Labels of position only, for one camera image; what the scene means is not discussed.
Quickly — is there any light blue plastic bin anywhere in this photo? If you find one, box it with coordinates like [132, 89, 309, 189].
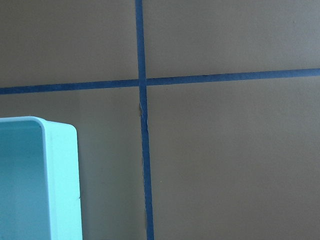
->
[0, 116, 83, 240]

